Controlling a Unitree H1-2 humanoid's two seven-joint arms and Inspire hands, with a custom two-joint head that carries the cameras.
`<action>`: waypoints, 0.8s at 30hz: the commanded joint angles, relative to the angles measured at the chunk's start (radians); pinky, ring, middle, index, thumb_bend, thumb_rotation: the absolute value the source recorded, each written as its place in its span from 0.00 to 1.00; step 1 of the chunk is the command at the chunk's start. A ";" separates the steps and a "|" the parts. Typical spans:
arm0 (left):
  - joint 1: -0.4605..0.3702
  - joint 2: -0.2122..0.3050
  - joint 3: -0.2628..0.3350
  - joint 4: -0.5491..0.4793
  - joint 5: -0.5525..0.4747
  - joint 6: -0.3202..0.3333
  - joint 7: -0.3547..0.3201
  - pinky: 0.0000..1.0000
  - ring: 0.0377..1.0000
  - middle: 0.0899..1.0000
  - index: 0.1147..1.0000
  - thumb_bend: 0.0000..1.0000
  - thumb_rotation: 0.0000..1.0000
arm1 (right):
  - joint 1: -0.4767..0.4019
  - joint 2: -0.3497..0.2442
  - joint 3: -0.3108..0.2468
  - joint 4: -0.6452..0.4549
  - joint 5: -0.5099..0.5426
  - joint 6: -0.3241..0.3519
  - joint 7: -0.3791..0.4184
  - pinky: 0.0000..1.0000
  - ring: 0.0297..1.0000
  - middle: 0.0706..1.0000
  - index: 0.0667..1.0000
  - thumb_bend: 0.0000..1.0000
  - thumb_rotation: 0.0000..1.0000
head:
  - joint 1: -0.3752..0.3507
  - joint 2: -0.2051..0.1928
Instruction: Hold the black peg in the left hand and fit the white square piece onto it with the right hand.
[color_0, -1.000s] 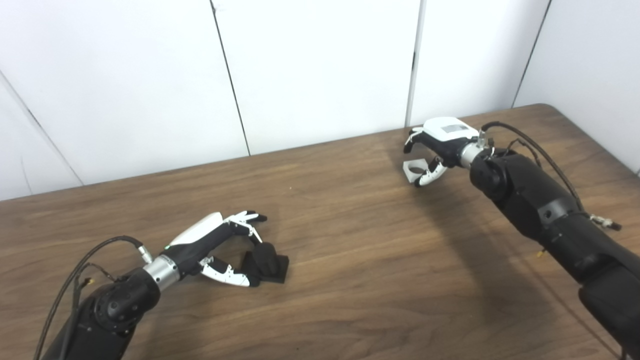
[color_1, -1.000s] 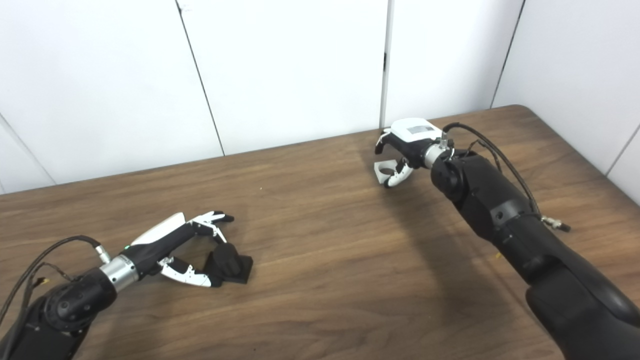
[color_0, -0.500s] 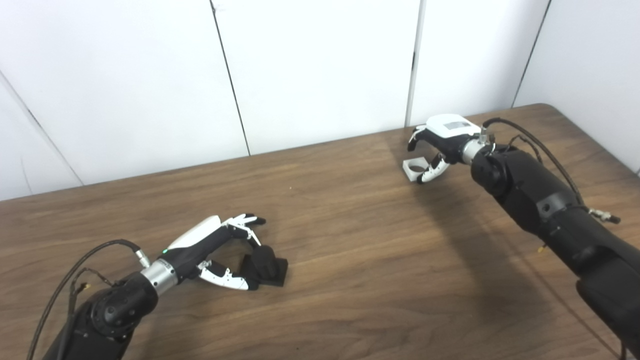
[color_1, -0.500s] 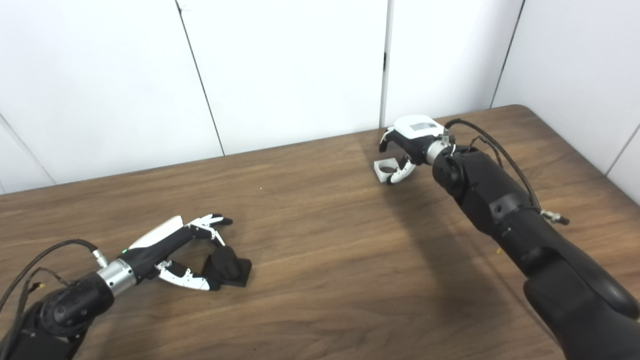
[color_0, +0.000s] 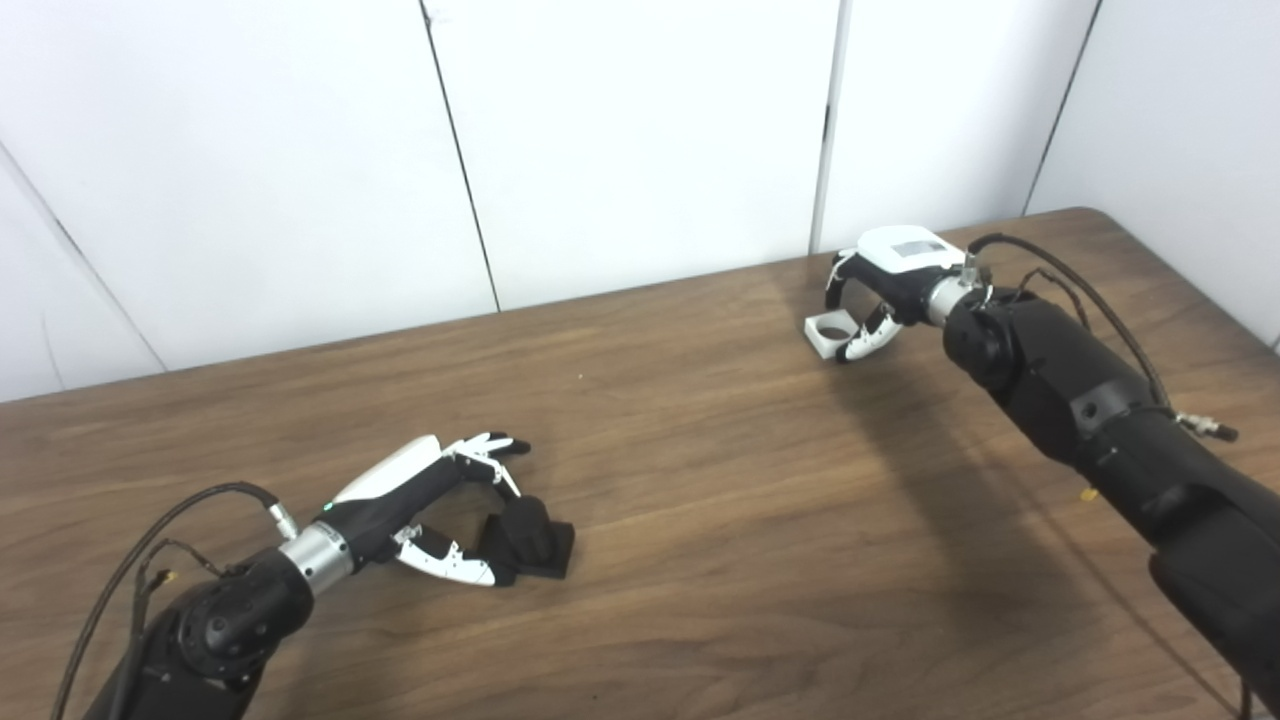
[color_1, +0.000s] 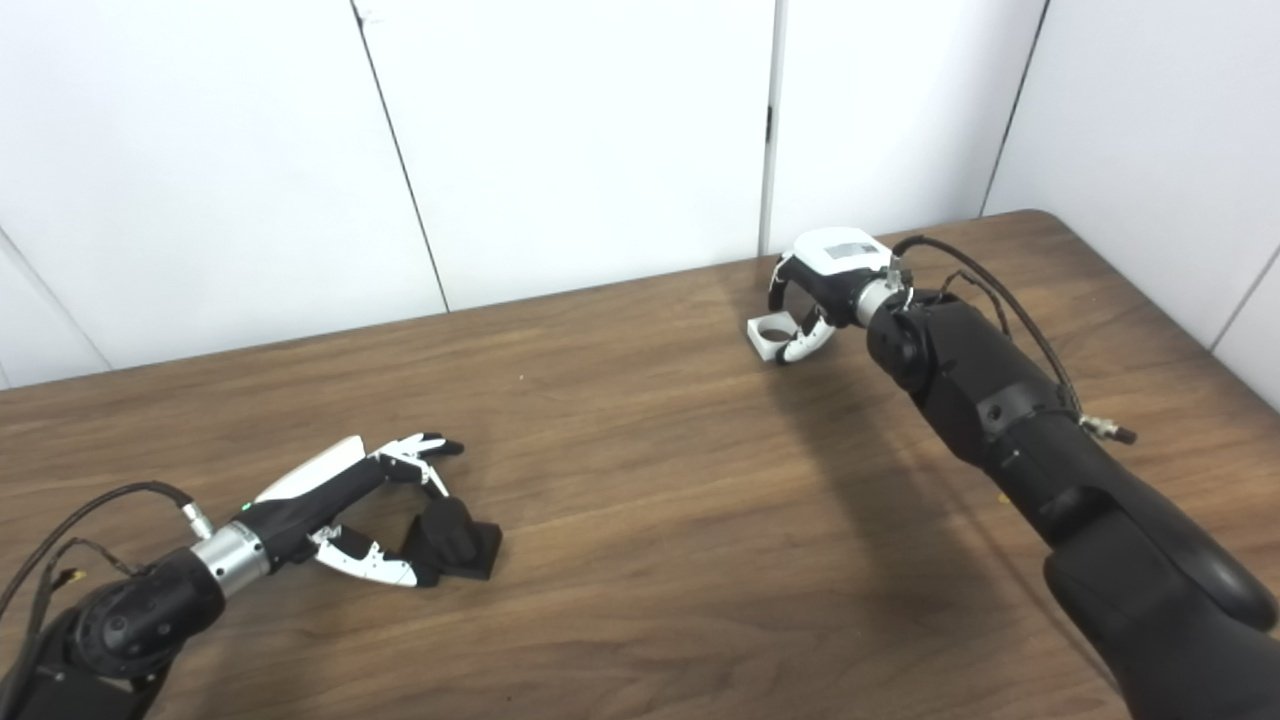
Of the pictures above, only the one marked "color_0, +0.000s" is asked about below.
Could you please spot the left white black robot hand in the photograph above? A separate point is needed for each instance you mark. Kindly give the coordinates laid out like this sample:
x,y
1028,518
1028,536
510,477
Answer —
x,y
395,490

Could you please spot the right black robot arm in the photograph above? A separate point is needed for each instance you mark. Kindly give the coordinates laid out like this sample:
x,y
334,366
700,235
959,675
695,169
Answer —
x,y
1100,410

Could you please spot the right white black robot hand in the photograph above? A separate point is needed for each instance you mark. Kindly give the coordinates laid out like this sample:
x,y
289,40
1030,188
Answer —
x,y
905,265

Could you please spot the black peg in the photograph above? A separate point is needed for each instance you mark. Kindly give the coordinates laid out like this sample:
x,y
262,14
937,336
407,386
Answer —
x,y
535,540

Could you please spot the white square piece with hole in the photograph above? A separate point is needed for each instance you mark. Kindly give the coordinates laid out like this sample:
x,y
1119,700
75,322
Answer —
x,y
822,342

